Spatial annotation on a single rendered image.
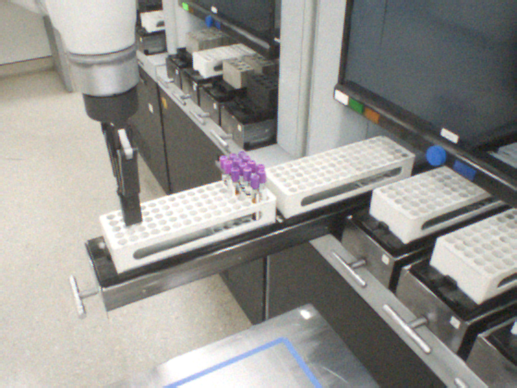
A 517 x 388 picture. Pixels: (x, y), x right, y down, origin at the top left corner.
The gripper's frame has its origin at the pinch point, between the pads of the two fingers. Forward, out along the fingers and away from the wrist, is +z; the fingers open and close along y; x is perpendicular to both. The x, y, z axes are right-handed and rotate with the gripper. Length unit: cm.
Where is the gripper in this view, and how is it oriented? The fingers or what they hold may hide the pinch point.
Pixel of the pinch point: (130, 204)
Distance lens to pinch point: 79.1
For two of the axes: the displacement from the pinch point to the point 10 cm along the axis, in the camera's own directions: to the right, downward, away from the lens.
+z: 0.4, 8.1, 5.9
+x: -9.1, 2.7, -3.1
